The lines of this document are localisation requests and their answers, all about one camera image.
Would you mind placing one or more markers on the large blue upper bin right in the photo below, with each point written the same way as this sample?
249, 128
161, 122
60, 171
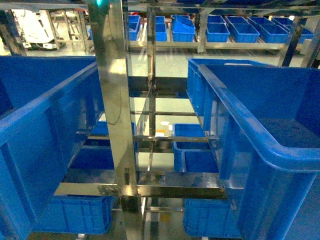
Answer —
265, 123

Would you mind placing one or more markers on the large blue bin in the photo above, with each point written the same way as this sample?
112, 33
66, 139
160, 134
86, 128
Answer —
265, 123
48, 107

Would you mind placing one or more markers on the large blue upper bin left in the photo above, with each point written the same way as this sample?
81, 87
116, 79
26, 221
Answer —
48, 107

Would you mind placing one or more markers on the blue lower shelf bin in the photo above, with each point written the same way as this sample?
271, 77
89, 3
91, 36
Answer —
70, 214

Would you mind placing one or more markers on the steel rack upright post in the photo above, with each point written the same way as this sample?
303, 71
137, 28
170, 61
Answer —
108, 30

